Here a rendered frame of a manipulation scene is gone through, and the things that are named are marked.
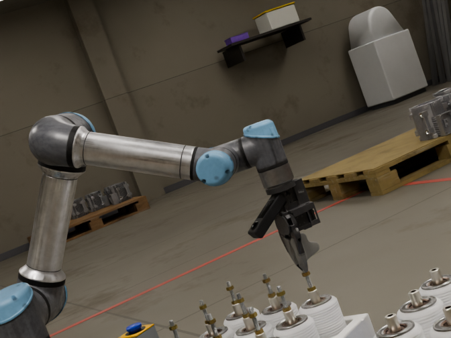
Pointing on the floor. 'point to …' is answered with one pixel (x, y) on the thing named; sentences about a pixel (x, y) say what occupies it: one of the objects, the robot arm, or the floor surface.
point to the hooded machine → (384, 59)
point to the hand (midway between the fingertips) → (301, 267)
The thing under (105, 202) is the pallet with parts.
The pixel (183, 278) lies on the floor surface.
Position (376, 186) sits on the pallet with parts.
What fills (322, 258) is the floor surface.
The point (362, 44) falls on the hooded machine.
